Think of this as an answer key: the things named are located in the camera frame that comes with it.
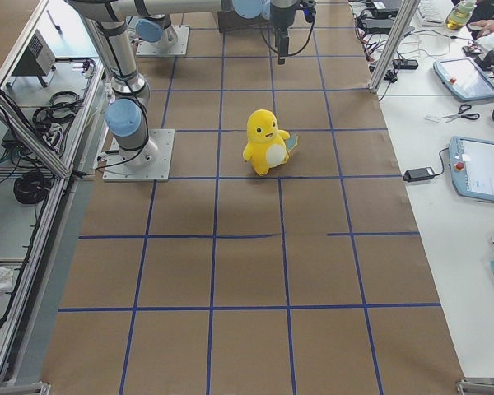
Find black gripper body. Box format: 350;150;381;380
269;0;299;31

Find dark wooden drawer box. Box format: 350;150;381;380
212;11;269;33

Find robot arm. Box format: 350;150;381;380
68;0;279;97
134;1;315;64

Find yellow plush dinosaur toy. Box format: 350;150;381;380
242;109;291;176

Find green drink bottle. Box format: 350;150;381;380
445;0;477;30

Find blue teach pendant far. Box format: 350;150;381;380
433;58;494;102

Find blue teach pendant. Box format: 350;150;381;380
433;58;494;102
448;136;494;202

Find black power brick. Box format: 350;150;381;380
403;167;436;183

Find black scissors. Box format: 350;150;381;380
440;104;480;123

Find blue teach pendant near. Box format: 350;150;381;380
448;136;494;202

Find grey metal box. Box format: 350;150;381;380
12;30;56;88

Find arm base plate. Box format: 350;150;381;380
136;25;190;58
102;128;175;182

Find coiled black cable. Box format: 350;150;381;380
12;169;51;206

